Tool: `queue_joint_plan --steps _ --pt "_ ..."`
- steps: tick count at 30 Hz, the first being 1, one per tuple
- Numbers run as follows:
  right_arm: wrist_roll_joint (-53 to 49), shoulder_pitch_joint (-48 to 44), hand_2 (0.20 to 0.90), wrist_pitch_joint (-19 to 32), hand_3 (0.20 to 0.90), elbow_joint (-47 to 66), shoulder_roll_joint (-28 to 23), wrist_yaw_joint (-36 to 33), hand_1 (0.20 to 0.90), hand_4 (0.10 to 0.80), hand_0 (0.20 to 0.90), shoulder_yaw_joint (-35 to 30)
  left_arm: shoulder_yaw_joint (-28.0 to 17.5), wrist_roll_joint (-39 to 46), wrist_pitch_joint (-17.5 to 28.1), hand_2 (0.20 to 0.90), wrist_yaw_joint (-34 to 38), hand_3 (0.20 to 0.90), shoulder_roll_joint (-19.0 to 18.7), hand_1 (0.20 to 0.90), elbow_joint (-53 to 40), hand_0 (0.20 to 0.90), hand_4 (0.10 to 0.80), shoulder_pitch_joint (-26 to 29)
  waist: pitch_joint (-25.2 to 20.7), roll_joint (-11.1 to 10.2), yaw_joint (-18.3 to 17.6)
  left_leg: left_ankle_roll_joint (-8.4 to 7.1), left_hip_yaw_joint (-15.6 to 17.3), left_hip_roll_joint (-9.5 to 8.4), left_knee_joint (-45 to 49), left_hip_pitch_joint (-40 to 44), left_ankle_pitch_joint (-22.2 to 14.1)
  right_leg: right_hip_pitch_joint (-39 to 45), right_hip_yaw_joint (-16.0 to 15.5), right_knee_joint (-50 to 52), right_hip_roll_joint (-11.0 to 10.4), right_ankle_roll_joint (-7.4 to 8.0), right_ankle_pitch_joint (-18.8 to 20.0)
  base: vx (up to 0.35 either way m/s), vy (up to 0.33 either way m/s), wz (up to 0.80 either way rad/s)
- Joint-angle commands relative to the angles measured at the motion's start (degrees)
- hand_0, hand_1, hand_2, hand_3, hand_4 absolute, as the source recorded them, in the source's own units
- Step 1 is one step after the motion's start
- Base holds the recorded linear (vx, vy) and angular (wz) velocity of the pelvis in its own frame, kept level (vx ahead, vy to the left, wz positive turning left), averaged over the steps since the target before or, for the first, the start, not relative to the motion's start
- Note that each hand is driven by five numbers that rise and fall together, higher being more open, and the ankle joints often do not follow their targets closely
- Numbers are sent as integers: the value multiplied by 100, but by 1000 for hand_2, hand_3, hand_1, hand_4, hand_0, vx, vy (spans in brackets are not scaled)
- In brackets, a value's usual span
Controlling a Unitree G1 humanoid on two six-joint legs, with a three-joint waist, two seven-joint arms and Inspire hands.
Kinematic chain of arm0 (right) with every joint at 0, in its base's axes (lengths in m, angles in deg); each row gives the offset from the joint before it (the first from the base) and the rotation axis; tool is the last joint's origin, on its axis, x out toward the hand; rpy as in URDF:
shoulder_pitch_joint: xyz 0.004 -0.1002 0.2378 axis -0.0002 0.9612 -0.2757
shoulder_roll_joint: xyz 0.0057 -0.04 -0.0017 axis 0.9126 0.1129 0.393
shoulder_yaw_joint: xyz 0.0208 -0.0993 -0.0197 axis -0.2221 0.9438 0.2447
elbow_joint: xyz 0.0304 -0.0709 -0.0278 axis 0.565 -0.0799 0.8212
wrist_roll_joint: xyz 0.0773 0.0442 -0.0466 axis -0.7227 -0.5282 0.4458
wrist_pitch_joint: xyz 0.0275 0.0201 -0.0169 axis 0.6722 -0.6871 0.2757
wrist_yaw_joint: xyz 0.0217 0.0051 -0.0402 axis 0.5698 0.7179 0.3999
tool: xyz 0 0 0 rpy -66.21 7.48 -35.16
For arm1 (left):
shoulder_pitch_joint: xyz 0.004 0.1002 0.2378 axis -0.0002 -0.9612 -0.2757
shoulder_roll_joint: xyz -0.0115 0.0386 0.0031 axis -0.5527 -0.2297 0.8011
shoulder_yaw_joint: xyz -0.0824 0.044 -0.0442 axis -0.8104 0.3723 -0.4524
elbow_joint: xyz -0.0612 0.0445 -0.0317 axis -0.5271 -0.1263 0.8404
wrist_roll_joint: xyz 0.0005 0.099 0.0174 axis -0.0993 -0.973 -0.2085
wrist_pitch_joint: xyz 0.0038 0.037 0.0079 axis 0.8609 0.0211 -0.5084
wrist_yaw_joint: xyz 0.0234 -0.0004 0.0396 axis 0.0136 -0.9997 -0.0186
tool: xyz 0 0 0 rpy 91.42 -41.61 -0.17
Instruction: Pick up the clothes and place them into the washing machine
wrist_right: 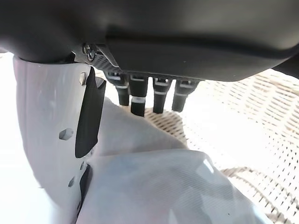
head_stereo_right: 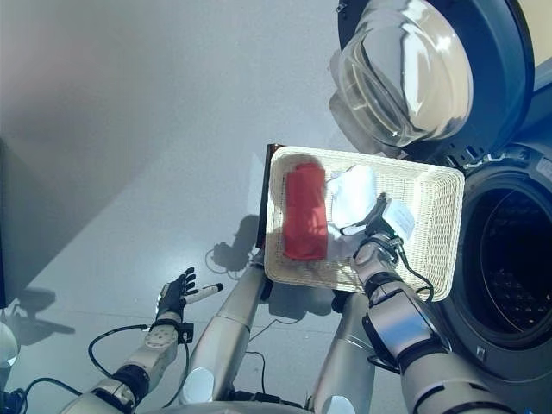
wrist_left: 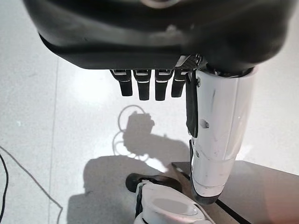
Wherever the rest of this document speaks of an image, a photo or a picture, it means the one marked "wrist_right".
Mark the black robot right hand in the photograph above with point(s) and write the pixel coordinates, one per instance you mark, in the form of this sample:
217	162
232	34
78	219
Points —
163	30

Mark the white cloth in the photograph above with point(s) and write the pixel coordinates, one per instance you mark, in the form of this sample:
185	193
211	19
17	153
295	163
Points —
151	182

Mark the cream wicker tray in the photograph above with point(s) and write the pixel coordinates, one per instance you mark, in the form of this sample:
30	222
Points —
245	130

